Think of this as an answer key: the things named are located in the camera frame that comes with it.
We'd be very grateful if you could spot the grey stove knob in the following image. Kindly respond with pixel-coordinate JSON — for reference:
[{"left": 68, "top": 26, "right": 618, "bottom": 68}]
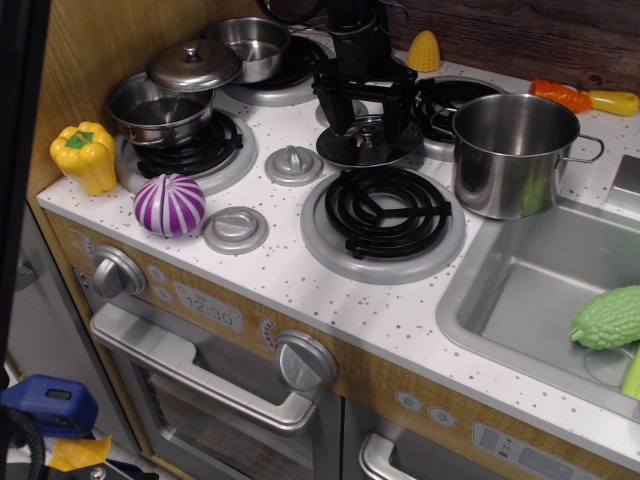
[
  {"left": 202, "top": 206, "right": 269, "bottom": 255},
  {"left": 264, "top": 145, "right": 324, "bottom": 187},
  {"left": 315, "top": 105, "right": 330, "bottom": 128}
]

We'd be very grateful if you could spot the grey oven dial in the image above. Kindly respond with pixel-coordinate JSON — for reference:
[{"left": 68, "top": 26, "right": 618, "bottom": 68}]
[
  {"left": 92, "top": 245, "right": 147, "bottom": 300},
  {"left": 274, "top": 329, "right": 338, "bottom": 392}
]

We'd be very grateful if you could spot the purple striped toy onion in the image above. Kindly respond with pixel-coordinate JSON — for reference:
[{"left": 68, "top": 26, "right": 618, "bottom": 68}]
[{"left": 133, "top": 173, "right": 206, "bottom": 238}]

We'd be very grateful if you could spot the light green cup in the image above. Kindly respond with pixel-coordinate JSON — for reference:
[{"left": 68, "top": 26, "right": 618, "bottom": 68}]
[{"left": 620, "top": 341, "right": 639, "bottom": 400}]

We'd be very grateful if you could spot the black back right burner coil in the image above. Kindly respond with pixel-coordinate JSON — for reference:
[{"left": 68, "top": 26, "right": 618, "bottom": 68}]
[{"left": 411, "top": 77, "right": 502, "bottom": 144}]

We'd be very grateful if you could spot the grey sink basin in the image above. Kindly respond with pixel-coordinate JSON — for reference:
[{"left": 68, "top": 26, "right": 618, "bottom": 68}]
[{"left": 436, "top": 199, "right": 639, "bottom": 420}]

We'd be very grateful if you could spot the grey right door handle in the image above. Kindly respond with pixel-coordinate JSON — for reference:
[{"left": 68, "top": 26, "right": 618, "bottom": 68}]
[{"left": 358, "top": 433, "right": 402, "bottom": 480}]

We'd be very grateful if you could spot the steel pot lid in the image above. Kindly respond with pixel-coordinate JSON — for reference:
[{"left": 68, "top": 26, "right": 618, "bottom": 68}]
[{"left": 316, "top": 115, "right": 423, "bottom": 168}]

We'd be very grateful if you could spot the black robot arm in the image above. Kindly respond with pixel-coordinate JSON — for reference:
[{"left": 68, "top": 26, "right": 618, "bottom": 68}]
[{"left": 311, "top": 1, "right": 417, "bottom": 141}]

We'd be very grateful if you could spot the grey stove knob upper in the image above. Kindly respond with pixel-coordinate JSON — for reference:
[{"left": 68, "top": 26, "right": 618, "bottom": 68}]
[{"left": 315, "top": 105, "right": 330, "bottom": 128}]

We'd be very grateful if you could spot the grey oven door handle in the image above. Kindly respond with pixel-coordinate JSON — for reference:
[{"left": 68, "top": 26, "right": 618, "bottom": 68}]
[{"left": 90, "top": 304, "right": 317, "bottom": 436}]

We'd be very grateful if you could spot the yellow toy corn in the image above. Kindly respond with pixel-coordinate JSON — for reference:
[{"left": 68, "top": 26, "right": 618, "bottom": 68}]
[{"left": 406, "top": 30, "right": 441, "bottom": 73}]

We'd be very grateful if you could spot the black front left burner coil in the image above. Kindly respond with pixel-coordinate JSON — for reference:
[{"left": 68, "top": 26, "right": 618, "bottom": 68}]
[{"left": 134, "top": 110, "right": 244, "bottom": 179}]

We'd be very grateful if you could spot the oven clock display panel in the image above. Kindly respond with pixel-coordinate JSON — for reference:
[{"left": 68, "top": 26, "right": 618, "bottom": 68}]
[{"left": 173, "top": 281, "right": 244, "bottom": 333}]

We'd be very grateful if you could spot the black front right burner coil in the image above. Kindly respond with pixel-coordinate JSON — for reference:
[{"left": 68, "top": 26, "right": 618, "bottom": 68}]
[{"left": 324, "top": 167, "right": 453, "bottom": 260}]

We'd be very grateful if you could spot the grey oven dial right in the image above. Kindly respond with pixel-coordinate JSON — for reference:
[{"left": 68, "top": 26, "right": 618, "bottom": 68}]
[{"left": 274, "top": 329, "right": 338, "bottom": 392}]

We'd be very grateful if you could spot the steel pan back left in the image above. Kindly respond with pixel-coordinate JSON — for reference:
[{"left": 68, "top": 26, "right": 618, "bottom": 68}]
[{"left": 201, "top": 17, "right": 291, "bottom": 84}]

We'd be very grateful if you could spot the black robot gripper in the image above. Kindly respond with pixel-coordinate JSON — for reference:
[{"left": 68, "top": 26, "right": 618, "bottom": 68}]
[{"left": 311, "top": 9, "right": 417, "bottom": 136}]

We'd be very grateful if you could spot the domed steel lid with knob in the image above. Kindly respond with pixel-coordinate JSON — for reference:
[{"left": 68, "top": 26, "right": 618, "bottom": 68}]
[{"left": 147, "top": 39, "right": 242, "bottom": 92}]

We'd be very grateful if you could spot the black back left burner coil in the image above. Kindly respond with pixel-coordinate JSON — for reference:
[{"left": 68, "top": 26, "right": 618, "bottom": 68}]
[{"left": 244, "top": 35, "right": 330, "bottom": 91}]

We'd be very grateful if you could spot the steel pot front left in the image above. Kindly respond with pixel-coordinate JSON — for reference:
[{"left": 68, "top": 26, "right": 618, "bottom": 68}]
[{"left": 106, "top": 73, "right": 215, "bottom": 148}]

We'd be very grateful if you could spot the blue clamp tool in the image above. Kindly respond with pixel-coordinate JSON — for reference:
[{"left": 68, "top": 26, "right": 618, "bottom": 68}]
[{"left": 1, "top": 374, "right": 99, "bottom": 438}]

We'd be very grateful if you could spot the orange toy carrot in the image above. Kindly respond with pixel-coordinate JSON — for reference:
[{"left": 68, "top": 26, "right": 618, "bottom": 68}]
[{"left": 529, "top": 78, "right": 592, "bottom": 113}]

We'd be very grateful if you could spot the tall steel stock pot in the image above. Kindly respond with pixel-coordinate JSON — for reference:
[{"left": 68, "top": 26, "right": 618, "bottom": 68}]
[{"left": 430, "top": 93, "right": 605, "bottom": 220}]

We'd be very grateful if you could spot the grey stove knob front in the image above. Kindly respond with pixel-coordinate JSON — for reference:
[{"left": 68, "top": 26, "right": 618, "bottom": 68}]
[{"left": 202, "top": 206, "right": 269, "bottom": 255}]

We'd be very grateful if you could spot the yellow toy bell pepper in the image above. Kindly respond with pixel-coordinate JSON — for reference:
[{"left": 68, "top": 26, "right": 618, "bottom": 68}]
[{"left": 49, "top": 122, "right": 117, "bottom": 196}]

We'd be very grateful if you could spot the grey stove knob middle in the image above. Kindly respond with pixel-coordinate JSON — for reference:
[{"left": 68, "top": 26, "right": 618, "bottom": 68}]
[{"left": 264, "top": 145, "right": 324, "bottom": 187}]

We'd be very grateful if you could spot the green toy bitter gourd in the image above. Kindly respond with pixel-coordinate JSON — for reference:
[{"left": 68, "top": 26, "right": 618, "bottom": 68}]
[{"left": 569, "top": 285, "right": 639, "bottom": 350}]

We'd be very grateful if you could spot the grey oven dial left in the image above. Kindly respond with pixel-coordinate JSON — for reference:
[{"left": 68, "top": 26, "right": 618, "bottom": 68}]
[{"left": 92, "top": 245, "right": 147, "bottom": 300}]

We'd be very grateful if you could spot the black cable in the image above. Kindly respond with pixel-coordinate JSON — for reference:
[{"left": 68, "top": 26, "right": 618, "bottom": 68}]
[{"left": 0, "top": 407, "right": 49, "bottom": 480}]

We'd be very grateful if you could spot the black burner coil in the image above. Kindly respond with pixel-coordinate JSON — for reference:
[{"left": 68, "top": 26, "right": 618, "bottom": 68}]
[
  {"left": 134, "top": 110, "right": 244, "bottom": 179},
  {"left": 411, "top": 77, "right": 502, "bottom": 144},
  {"left": 324, "top": 167, "right": 453, "bottom": 260},
  {"left": 244, "top": 35, "right": 330, "bottom": 91}
]

